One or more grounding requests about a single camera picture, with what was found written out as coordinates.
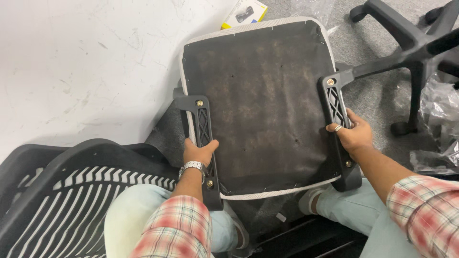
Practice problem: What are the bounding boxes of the black plastic chair part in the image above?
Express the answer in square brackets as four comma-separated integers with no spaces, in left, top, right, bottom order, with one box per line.
[247,214,368,258]

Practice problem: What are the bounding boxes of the black plastic chair armrest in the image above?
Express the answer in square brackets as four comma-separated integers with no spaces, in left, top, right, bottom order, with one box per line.
[173,87,224,211]
[318,72,363,193]

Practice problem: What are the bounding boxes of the yellow white cardboard box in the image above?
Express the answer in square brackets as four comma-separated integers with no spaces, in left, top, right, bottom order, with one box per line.
[220,0,269,30]

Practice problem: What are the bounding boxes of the black slatted chair backrest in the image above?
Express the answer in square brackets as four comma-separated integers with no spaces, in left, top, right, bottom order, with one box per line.
[0,138,180,258]

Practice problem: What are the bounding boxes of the clear plastic wrap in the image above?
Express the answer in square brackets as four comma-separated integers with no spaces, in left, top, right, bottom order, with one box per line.
[290,0,339,37]

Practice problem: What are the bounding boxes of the black chair seat cushion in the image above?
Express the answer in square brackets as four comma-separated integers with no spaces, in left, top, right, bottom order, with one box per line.
[178,17,341,201]

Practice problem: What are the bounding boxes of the clear crumpled plastic bag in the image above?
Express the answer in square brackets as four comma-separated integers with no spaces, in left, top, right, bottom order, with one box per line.
[409,71,459,176]

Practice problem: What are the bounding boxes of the silver metal wristwatch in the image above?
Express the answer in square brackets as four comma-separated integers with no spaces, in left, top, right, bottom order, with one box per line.
[178,161,209,184]

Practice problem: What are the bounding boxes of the black star chair base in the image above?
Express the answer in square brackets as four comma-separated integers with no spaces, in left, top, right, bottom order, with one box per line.
[335,0,459,137]

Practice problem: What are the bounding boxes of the person's right hand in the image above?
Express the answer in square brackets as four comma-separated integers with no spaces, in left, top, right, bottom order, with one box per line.
[326,107,374,159]

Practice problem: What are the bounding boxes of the person's left hand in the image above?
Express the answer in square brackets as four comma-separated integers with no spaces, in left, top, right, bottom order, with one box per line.
[183,138,220,165]

